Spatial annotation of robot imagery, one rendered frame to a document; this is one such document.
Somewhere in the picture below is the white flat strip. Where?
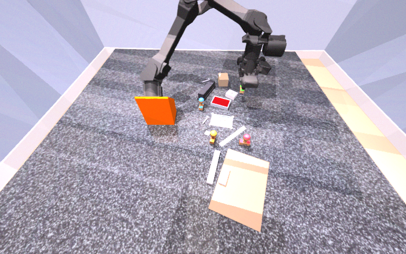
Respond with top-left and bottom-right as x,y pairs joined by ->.
219,126 -> 246,147

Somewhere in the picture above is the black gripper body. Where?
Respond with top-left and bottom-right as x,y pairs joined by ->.
237,54 -> 260,88

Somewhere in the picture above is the white rectangular bar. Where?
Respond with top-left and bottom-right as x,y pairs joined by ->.
206,150 -> 220,185

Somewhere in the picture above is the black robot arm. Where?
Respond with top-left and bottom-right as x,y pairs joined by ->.
140,0 -> 287,97

